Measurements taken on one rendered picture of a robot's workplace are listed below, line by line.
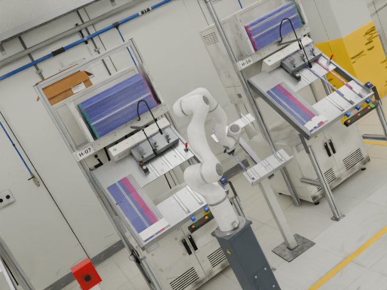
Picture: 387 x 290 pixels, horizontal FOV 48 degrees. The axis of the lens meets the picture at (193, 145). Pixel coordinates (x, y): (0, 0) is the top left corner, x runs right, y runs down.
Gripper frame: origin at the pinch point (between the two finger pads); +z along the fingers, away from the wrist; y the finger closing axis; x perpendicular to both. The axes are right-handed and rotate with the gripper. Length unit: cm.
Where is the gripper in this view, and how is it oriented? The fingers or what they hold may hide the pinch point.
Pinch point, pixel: (230, 151)
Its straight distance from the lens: 302.9
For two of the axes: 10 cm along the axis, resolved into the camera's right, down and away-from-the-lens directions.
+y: -8.4, 4.9, -2.6
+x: 5.5, 7.4, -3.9
